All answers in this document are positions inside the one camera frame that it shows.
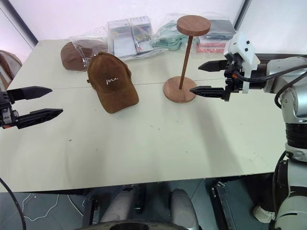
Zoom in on grey robot leg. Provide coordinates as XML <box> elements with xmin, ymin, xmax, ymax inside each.
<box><xmin>100</xmin><ymin>188</ymin><xmax>135</xmax><ymax>230</ymax></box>
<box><xmin>169</xmin><ymin>188</ymin><xmax>200</xmax><ymax>230</ymax></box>

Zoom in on green cloth in plastic bag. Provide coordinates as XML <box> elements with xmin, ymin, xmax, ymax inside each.
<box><xmin>150</xmin><ymin>13</ymin><xmax>193</xmax><ymax>51</ymax></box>

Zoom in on wooden hat stand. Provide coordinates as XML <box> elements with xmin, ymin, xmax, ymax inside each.
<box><xmin>163</xmin><ymin>14</ymin><xmax>212</xmax><ymax>104</ymax></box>

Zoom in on grey robot right leg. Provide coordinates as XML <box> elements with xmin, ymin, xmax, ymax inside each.
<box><xmin>169</xmin><ymin>188</ymin><xmax>200</xmax><ymax>230</ymax></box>

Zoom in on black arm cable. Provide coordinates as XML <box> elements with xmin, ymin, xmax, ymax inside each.
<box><xmin>0</xmin><ymin>178</ymin><xmax>26</xmax><ymax>230</ymax></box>
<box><xmin>231</xmin><ymin>56</ymin><xmax>307</xmax><ymax>111</ymax></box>

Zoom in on bagged brown cap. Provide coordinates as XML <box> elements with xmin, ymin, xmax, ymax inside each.
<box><xmin>60</xmin><ymin>38</ymin><xmax>109</xmax><ymax>73</ymax></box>

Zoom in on white floor cable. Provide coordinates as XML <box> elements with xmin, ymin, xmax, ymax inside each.
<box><xmin>22</xmin><ymin>192</ymin><xmax>85</xmax><ymax>223</ymax></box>

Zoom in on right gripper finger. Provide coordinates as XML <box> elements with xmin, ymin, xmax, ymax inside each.
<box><xmin>198</xmin><ymin>60</ymin><xmax>228</xmax><ymax>73</ymax></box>
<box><xmin>189</xmin><ymin>86</ymin><xmax>226</xmax><ymax>100</ymax></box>

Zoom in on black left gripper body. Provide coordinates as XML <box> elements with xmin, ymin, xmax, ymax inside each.
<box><xmin>0</xmin><ymin>91</ymin><xmax>19</xmax><ymax>130</ymax></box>

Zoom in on brown cap with white script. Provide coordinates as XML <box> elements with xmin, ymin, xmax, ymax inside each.
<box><xmin>86</xmin><ymin>51</ymin><xmax>140</xmax><ymax>115</ymax></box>

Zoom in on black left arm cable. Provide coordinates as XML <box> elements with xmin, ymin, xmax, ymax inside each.
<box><xmin>0</xmin><ymin>178</ymin><xmax>26</xmax><ymax>230</ymax></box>

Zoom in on grey robot left leg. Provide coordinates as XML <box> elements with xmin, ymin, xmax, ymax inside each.
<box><xmin>100</xmin><ymin>188</ymin><xmax>135</xmax><ymax>230</ymax></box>

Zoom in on brown chair back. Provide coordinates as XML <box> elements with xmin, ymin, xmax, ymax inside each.
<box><xmin>0</xmin><ymin>50</ymin><xmax>23</xmax><ymax>90</ymax></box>

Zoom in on black table leg frame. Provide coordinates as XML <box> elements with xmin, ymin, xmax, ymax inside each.
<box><xmin>211</xmin><ymin>181</ymin><xmax>242</xmax><ymax>230</ymax></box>
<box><xmin>82</xmin><ymin>198</ymin><xmax>99</xmax><ymax>230</ymax></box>

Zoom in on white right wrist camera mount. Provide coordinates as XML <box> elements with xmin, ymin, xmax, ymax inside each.
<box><xmin>223</xmin><ymin>31</ymin><xmax>261</xmax><ymax>94</ymax></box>

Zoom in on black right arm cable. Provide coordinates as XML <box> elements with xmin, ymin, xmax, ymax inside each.
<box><xmin>231</xmin><ymin>56</ymin><xmax>307</xmax><ymax>111</ymax></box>

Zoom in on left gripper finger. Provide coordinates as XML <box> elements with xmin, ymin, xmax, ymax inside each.
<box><xmin>7</xmin><ymin>86</ymin><xmax>53</xmax><ymax>104</ymax></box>
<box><xmin>17</xmin><ymin>108</ymin><xmax>64</xmax><ymax>130</ymax></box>

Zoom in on dark rounded robot waist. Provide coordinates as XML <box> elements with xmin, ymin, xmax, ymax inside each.
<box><xmin>89</xmin><ymin>220</ymin><xmax>193</xmax><ymax>230</ymax></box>

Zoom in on dark items in plastic bag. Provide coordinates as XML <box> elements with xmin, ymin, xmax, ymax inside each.
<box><xmin>194</xmin><ymin>13</ymin><xmax>237</xmax><ymax>55</ymax></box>

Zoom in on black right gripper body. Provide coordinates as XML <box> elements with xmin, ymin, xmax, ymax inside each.
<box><xmin>222</xmin><ymin>53</ymin><xmax>246</xmax><ymax>102</ymax></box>

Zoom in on white shoe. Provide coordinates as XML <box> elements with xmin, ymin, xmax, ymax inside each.
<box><xmin>253</xmin><ymin>205</ymin><xmax>277</xmax><ymax>223</ymax></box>

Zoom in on clear bag of packaged cards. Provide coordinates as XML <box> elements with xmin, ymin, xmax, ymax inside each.
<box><xmin>106</xmin><ymin>15</ymin><xmax>168</xmax><ymax>60</ymax></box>

